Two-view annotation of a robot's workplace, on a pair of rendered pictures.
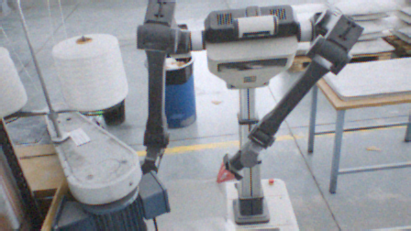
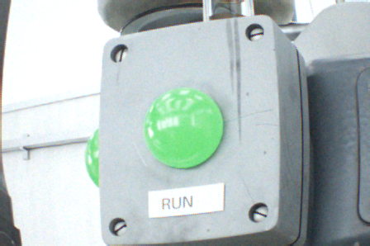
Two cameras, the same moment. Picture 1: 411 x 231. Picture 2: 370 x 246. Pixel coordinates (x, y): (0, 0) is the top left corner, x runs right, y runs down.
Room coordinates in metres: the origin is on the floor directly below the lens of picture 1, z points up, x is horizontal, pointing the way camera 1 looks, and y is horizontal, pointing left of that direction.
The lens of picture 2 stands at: (1.72, 0.63, 1.13)
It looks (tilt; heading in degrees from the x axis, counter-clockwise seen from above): 20 degrees up; 204
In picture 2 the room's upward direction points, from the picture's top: straight up
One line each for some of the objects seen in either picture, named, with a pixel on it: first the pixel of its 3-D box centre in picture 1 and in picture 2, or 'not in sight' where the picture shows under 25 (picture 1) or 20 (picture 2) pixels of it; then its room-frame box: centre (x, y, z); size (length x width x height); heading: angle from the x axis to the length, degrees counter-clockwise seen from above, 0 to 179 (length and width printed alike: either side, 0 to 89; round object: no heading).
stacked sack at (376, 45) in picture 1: (360, 44); not in sight; (4.43, -1.95, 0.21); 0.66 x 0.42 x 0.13; 88
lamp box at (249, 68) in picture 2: not in sight; (208, 148); (1.29, 0.45, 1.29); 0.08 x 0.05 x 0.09; 92
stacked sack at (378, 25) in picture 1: (361, 25); not in sight; (4.46, -1.96, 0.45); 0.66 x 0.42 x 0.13; 97
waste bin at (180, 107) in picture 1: (173, 90); not in sight; (3.40, 0.30, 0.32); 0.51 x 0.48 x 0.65; 2
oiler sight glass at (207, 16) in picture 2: not in sight; (230, 24); (1.23, 0.43, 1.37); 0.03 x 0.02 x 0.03; 92
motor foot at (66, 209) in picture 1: (79, 219); not in sight; (0.74, 0.35, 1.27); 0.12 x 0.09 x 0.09; 2
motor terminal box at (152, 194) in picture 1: (150, 198); not in sight; (0.83, 0.18, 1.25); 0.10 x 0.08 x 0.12; 27
